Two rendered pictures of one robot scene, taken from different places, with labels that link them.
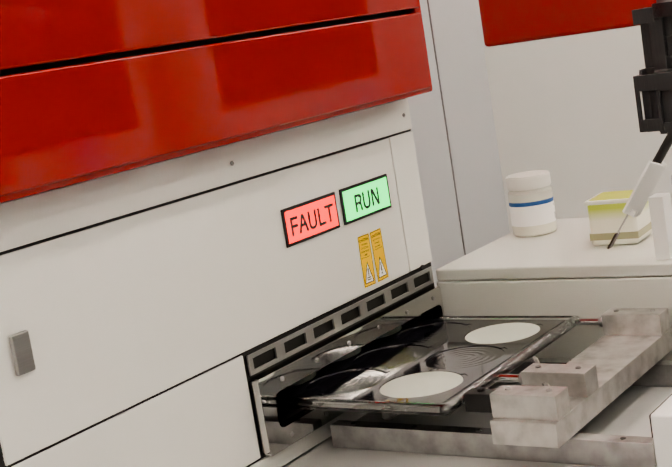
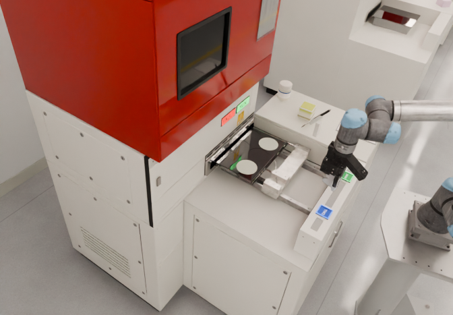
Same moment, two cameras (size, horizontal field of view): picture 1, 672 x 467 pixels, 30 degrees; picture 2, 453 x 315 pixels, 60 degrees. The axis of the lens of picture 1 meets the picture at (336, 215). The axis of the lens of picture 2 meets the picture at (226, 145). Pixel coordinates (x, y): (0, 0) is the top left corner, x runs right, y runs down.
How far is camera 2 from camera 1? 89 cm
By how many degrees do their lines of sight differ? 33
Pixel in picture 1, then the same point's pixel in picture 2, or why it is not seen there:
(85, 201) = not seen: hidden behind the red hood
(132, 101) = (194, 122)
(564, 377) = (281, 178)
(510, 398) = (267, 185)
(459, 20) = not seen: outside the picture
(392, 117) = not seen: hidden behind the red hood
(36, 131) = (172, 141)
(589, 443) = (282, 197)
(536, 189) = (287, 90)
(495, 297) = (268, 126)
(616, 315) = (297, 148)
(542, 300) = (280, 132)
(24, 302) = (160, 170)
